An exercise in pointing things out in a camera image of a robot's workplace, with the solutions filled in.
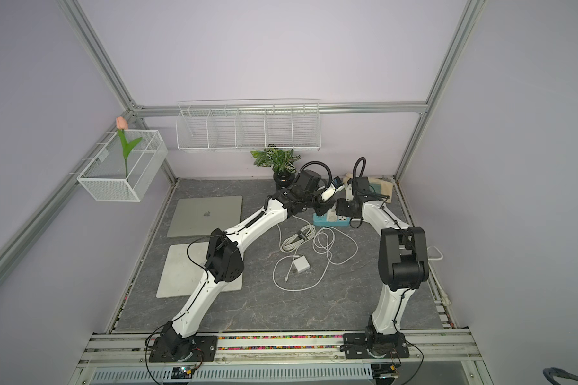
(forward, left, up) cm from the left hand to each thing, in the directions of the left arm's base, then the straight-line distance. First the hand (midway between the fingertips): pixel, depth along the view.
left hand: (336, 199), depth 89 cm
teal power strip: (+1, +4, -16) cm, 16 cm away
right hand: (+4, -4, -10) cm, 11 cm away
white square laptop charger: (-18, +14, -16) cm, 28 cm away
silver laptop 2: (-16, +59, -18) cm, 63 cm away
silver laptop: (+10, +59, -19) cm, 63 cm away
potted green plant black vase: (+15, +20, +7) cm, 26 cm away
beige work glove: (+21, -31, -18) cm, 41 cm away
